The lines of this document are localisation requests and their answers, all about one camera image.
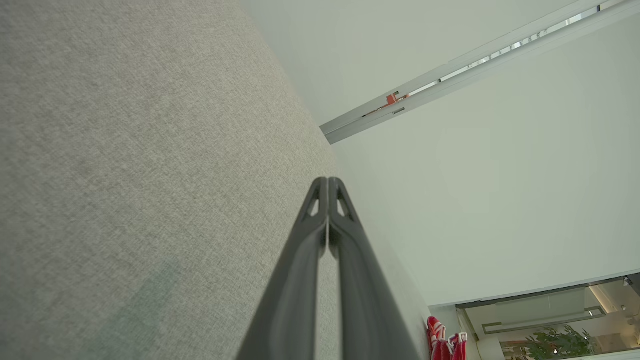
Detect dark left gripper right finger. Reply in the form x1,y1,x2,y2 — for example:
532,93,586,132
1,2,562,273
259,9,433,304
328,177,421,360

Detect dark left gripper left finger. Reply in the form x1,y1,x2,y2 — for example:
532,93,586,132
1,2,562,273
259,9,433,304
235,177,329,360

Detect red basketball jersey white sleeves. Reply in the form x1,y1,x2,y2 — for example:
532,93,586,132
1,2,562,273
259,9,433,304
427,316,451,360

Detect red shorts white side stripes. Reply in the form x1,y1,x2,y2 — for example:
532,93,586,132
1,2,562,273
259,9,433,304
447,331,469,360

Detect green potted plant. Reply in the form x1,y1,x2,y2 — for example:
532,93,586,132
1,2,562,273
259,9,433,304
520,325,598,360

